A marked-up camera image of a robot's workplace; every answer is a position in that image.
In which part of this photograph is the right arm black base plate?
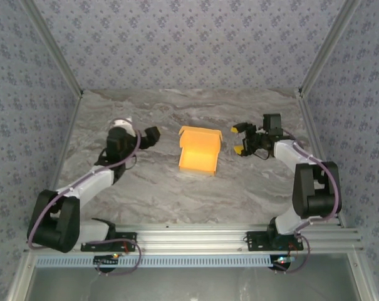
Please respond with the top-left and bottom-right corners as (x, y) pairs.
(246, 231), (304, 251)

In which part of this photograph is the small black controller board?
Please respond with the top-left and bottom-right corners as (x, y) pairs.
(93, 254), (120, 273)
(269, 254), (294, 271)

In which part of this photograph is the aluminium table side rail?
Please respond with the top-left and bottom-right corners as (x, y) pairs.
(294, 89), (346, 228)
(37, 92), (83, 230)

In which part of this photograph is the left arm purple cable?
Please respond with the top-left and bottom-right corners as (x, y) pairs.
(26, 117), (143, 277)

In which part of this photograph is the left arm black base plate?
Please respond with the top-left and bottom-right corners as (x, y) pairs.
(80, 231), (137, 252)

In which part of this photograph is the orange paper box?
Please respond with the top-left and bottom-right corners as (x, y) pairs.
(178, 125), (224, 177)

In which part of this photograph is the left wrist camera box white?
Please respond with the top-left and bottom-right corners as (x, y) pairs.
(110, 116), (136, 135)

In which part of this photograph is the aluminium frame post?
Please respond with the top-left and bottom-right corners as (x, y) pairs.
(19, 0), (84, 97)
(297, 0), (363, 95)

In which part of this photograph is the slotted grey cable duct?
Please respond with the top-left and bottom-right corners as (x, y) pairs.
(35, 254), (281, 268)

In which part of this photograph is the wide aluminium frame beam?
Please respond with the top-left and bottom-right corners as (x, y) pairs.
(24, 223), (364, 253)

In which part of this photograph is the grey metal sheet panel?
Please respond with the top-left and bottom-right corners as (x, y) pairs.
(7, 253), (375, 301)

